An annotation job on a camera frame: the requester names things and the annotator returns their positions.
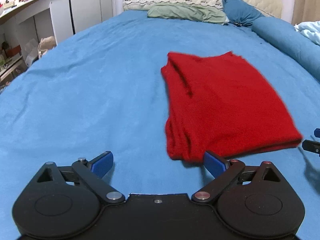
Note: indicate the light blue blanket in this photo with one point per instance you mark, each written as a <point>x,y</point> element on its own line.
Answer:
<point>310,30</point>

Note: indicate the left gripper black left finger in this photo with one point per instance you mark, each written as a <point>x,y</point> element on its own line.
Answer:
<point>62,201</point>

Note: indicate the grey white wardrobe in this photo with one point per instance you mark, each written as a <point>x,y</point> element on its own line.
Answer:
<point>87,13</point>

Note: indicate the blue duvet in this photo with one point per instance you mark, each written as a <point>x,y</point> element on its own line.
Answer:
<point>283,36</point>

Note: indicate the red knit garment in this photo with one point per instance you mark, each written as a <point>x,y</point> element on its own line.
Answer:
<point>222,104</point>

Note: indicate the dark blue pillow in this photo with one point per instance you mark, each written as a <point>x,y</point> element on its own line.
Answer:
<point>240,13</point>

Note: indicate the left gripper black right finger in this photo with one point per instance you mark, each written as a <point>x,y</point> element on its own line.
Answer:
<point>254,201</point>

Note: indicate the green pillow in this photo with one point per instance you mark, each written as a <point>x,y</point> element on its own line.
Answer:
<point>183,11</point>

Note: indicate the white desk shelf unit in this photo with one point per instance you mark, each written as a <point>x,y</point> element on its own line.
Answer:
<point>28,23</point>

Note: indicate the blue bed sheet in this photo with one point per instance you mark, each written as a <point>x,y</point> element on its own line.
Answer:
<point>102,90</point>

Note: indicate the beige bag on floor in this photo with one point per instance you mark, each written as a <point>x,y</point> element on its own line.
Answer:
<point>46,44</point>

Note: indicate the beige curtain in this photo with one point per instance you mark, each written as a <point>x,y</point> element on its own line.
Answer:
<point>306,11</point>

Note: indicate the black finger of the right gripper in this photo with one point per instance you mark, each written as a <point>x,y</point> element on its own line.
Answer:
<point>312,145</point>

